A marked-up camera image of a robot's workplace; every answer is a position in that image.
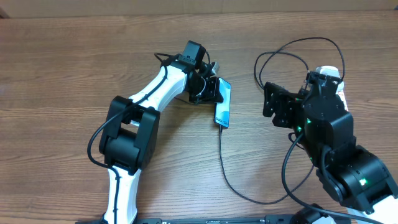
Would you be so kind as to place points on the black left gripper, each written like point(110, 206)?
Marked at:
point(212, 95)

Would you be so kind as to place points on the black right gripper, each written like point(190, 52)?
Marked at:
point(289, 101)

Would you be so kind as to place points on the Samsung Galaxy smartphone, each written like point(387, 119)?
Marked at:
point(222, 109)

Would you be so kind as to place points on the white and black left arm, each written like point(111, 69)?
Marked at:
point(129, 134)

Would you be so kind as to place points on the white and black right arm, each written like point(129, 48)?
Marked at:
point(350, 174)

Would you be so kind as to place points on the white charger adapter plug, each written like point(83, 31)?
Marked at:
point(333, 72)

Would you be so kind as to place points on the white power strip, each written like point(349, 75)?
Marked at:
point(343, 99)

